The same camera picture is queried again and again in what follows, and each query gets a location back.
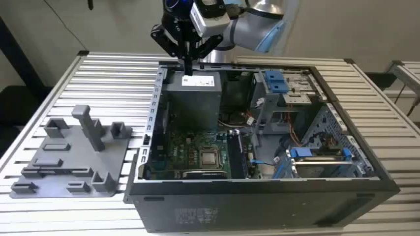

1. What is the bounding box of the blue drive bay latch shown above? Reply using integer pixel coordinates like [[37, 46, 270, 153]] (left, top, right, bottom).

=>
[[262, 70, 286, 94]]

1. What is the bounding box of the metal drive cage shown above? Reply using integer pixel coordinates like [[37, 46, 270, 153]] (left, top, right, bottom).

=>
[[249, 70, 329, 135]]

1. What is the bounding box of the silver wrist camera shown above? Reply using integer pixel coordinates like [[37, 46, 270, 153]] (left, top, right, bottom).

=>
[[189, 0, 230, 38]]

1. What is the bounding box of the black chair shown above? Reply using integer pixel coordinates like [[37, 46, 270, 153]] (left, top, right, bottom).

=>
[[364, 71, 398, 89]]

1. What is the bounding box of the orange wire bundle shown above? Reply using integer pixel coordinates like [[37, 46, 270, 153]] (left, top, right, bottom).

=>
[[284, 112, 301, 147]]

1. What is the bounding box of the grey power supply unit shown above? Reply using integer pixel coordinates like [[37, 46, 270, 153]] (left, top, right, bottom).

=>
[[162, 71, 224, 131]]

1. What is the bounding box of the black PC case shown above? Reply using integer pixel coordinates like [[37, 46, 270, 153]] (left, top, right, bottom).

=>
[[122, 60, 401, 233]]

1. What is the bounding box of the grey parts rack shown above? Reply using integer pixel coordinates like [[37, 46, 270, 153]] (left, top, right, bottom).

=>
[[8, 104, 133, 199]]

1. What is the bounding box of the green motherboard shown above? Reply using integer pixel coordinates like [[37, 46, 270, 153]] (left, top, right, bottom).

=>
[[144, 130, 262, 180]]

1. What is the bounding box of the metal slat side table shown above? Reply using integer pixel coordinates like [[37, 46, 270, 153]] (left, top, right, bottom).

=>
[[382, 60, 420, 99]]

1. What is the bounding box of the thin black wall wire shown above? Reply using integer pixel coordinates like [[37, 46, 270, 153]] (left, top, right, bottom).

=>
[[41, 0, 88, 52]]

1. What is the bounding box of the black desk frame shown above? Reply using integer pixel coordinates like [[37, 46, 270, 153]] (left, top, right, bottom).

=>
[[0, 16, 53, 158]]

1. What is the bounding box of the black CPU socket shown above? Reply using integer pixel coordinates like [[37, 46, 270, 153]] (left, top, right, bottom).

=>
[[196, 146, 224, 171]]

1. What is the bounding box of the black graphics card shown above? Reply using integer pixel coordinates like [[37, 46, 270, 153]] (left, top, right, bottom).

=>
[[178, 169, 229, 180]]

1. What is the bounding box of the hard disk in blue carrier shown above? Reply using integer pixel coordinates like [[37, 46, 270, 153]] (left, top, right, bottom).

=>
[[273, 147, 361, 179]]

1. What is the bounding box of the silver CPU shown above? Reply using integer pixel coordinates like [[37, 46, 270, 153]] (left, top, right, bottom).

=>
[[200, 152, 220, 169]]

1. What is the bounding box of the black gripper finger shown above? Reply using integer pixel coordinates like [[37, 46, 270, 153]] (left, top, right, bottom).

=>
[[185, 35, 224, 75], [150, 23, 186, 74]]

